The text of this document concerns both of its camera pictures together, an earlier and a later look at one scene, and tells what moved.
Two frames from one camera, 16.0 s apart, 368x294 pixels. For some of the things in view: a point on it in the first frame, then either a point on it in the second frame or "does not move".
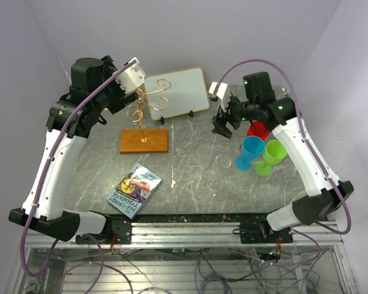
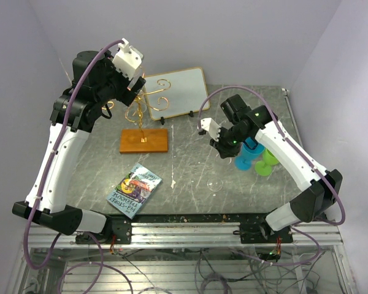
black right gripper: [220, 122] -> [224, 150]
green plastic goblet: [274, 152] does not move
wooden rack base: [157, 141] does not move
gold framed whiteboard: [176, 92] does not move
